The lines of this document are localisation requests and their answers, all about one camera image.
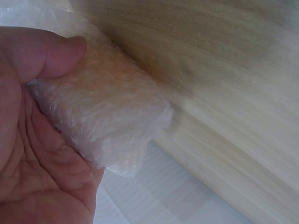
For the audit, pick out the person's left hand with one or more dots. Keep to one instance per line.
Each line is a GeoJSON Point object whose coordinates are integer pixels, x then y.
{"type": "Point", "coordinates": [30, 144]}

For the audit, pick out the bubble wrap roll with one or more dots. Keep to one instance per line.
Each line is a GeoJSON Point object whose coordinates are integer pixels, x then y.
{"type": "Point", "coordinates": [105, 112]}

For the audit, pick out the person's left thumb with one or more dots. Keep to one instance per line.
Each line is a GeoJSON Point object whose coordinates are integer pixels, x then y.
{"type": "Point", "coordinates": [60, 54]}

